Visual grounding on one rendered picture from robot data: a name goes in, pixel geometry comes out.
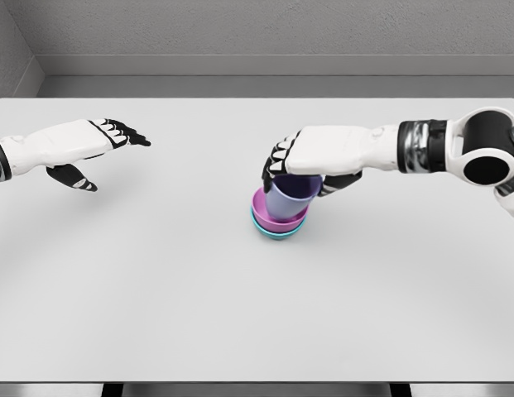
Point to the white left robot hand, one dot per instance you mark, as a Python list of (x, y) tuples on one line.
[(74, 140)]

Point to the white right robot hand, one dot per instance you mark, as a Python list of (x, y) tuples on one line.
[(323, 149)]

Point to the lavender cup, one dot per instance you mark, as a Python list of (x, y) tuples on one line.
[(290, 197)]

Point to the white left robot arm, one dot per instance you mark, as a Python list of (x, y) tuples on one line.
[(17, 155)]

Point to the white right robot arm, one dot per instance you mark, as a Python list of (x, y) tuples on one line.
[(451, 149)]

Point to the pink bowl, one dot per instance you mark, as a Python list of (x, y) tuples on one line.
[(265, 217)]

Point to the teal bowl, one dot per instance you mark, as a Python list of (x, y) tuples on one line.
[(277, 235)]

